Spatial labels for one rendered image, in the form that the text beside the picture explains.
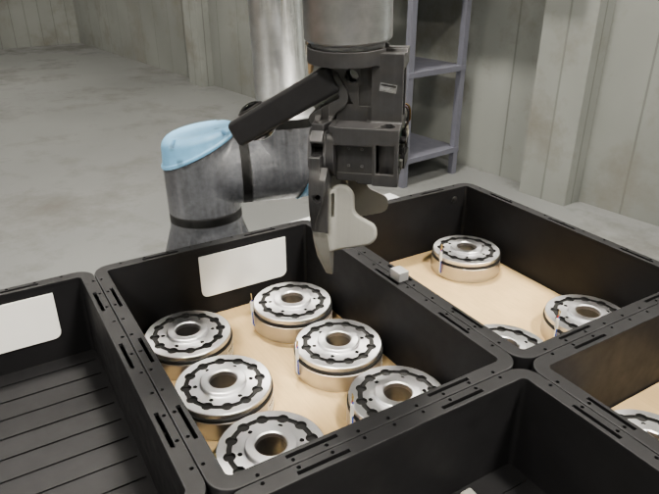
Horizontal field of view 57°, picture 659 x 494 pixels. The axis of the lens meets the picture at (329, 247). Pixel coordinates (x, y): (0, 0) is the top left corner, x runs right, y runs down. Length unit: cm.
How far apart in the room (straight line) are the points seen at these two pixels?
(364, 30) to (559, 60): 306
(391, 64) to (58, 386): 51
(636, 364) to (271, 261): 46
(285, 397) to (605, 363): 33
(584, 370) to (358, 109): 34
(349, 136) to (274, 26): 44
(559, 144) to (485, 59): 77
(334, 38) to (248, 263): 40
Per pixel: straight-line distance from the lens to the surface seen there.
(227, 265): 82
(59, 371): 79
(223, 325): 76
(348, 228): 56
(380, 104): 53
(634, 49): 350
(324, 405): 68
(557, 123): 358
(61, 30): 1093
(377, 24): 51
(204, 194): 94
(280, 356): 75
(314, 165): 54
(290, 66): 95
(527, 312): 87
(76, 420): 71
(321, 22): 51
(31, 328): 78
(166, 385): 56
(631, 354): 71
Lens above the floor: 127
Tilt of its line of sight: 26 degrees down
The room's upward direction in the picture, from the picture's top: straight up
